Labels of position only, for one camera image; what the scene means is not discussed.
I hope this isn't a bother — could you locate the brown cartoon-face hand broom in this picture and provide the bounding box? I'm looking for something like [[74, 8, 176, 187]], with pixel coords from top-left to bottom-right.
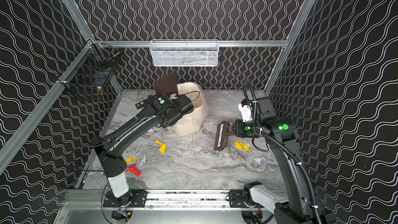
[[214, 121, 235, 151]]

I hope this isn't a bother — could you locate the cream trash bin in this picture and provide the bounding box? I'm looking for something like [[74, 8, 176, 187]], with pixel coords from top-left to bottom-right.
[[169, 82, 208, 136]]

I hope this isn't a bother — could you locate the brown plastic dustpan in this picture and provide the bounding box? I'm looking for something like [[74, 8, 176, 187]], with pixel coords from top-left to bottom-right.
[[135, 72, 178, 111]]

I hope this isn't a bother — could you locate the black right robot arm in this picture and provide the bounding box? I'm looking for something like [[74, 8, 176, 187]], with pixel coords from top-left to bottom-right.
[[232, 97, 336, 224]]

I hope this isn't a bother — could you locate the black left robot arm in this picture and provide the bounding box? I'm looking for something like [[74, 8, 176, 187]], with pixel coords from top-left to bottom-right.
[[90, 93, 194, 198]]

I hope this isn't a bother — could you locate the yellow paper scrap right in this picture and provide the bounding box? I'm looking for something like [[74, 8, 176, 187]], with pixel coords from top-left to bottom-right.
[[234, 141, 250, 151]]

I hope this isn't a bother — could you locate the yellow paper scrap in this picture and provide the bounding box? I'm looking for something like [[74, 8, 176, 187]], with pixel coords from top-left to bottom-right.
[[155, 140, 166, 153], [124, 156, 136, 162], [234, 141, 250, 151]]

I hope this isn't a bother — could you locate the clear blue wrapper right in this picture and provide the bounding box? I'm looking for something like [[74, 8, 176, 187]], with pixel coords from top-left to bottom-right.
[[254, 156, 267, 165]]

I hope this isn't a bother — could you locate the pink white scrap near bin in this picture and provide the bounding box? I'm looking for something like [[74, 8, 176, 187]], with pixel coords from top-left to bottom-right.
[[147, 128, 155, 135]]

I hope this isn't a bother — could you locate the yellow paper scrap centre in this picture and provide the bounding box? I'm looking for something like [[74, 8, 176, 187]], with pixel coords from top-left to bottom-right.
[[155, 140, 166, 153]]

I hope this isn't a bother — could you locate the yellow paper scrap left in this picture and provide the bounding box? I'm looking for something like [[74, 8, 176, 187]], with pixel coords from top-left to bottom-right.
[[124, 156, 136, 162]]

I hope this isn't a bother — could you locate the red paper scrap left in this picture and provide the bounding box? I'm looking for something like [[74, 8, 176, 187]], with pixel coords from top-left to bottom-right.
[[126, 163, 142, 177]]

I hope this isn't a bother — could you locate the small brass bell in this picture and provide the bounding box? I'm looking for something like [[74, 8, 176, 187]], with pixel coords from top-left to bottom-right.
[[96, 86, 104, 97]]

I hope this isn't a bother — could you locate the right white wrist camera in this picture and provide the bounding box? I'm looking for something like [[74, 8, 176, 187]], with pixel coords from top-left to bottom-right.
[[238, 100, 252, 122]]

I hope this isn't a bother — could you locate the white wire wall basket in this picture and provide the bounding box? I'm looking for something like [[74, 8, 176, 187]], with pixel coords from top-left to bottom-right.
[[149, 39, 220, 67]]

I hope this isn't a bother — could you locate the black wire wall basket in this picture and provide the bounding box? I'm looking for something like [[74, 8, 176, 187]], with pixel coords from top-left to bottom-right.
[[63, 43, 121, 102]]

